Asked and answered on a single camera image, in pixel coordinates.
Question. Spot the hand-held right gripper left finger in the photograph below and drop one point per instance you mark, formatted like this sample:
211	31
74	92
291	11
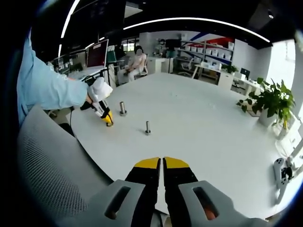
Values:
127	196

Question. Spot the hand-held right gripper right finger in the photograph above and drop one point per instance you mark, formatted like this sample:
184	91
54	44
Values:
194	196

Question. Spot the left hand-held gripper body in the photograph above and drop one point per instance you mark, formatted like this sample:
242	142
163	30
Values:
99	89

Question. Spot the large threaded stud bolt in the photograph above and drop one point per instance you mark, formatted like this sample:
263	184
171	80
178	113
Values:
122	107

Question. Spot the thin threaded stud bolt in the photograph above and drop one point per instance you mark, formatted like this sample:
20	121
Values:
147	127

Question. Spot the white laptop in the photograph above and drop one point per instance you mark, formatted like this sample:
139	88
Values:
97	55

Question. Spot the white cabinet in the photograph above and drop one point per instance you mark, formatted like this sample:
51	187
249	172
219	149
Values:
158	65

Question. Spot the grey mesh chair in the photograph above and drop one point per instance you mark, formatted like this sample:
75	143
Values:
52	160

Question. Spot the white game controller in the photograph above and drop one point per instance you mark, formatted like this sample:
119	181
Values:
278	170

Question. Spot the white office chair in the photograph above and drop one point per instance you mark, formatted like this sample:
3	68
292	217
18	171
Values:
185	66

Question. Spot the shelf of white storage boxes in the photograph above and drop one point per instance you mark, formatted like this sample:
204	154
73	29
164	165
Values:
208	50

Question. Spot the long ceiling light strip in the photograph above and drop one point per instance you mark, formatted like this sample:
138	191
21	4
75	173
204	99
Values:
196	19

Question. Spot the white office desk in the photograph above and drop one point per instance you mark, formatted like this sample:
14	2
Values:
225	79

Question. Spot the large potted green plant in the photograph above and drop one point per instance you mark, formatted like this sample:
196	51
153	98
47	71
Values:
272	99

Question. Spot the small potted green plant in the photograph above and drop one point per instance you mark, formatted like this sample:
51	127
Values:
229	68

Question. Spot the small black monitor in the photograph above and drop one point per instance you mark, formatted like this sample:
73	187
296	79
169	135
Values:
245	72

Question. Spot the black wall screen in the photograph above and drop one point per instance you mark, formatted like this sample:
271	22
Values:
172	43

